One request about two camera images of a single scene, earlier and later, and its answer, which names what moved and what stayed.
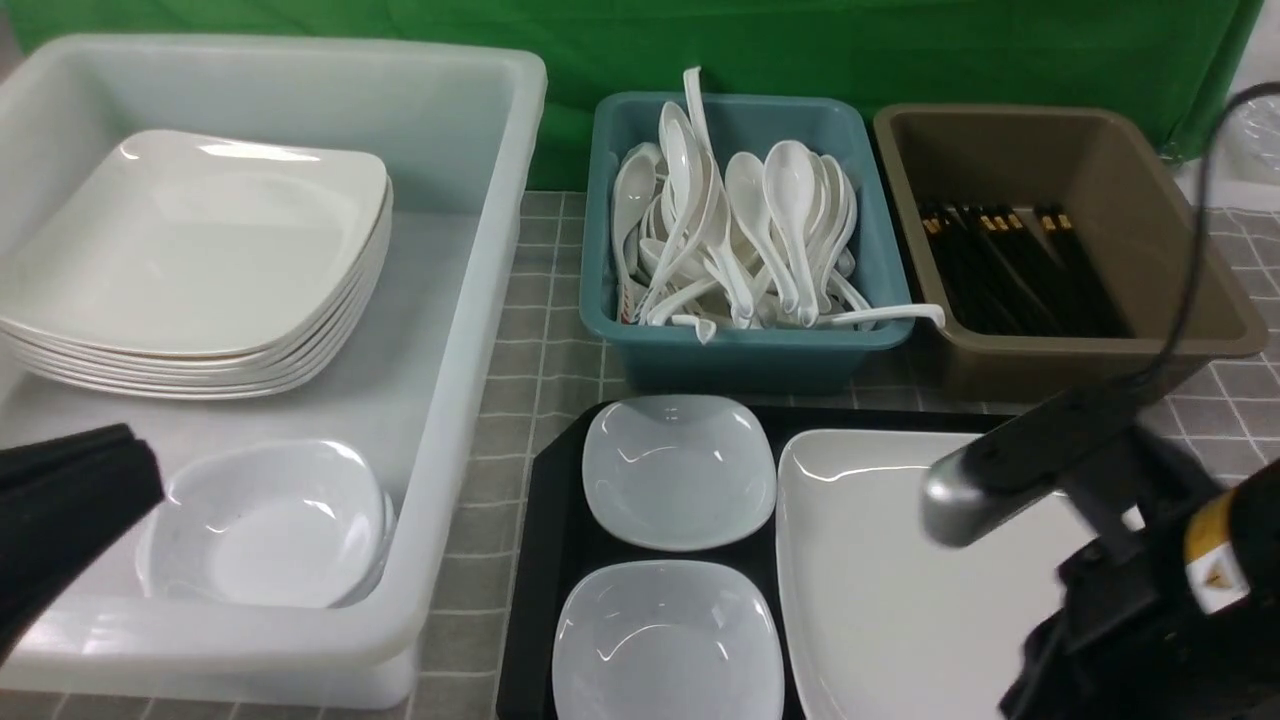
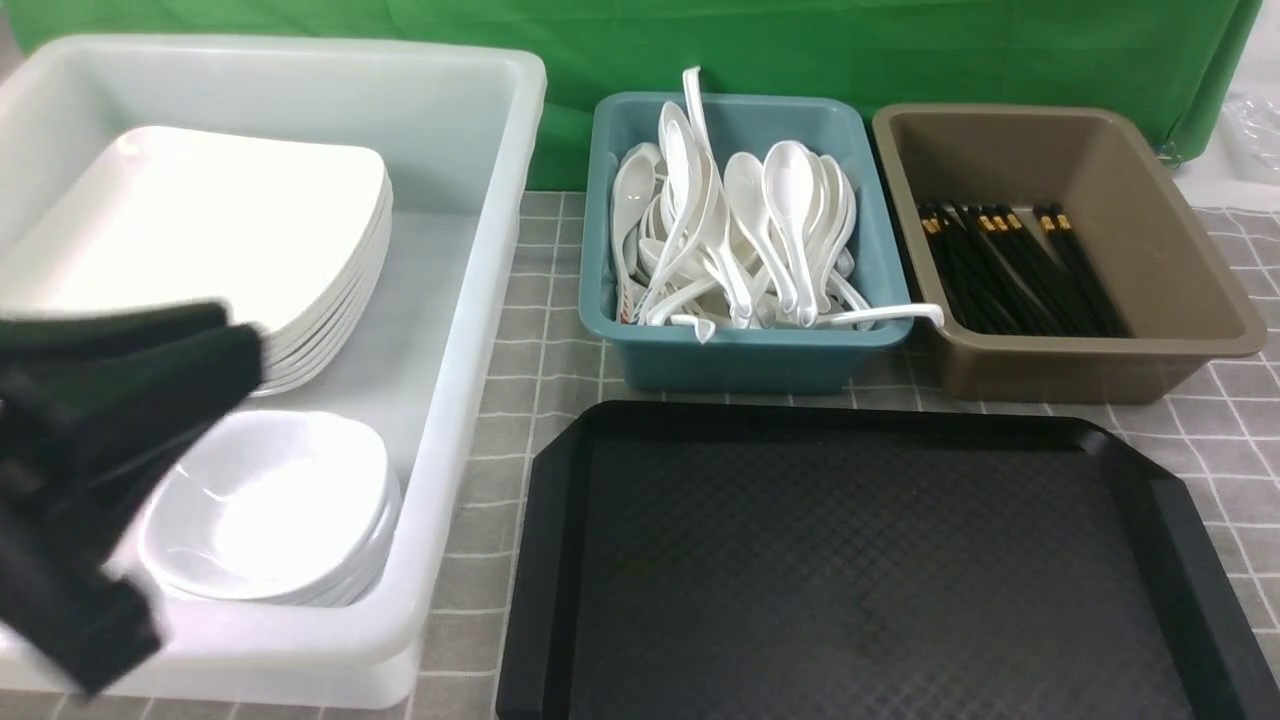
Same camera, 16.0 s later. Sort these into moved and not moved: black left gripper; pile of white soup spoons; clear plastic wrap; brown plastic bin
Moved: black left gripper
Not moved: brown plastic bin; clear plastic wrap; pile of white soup spoons
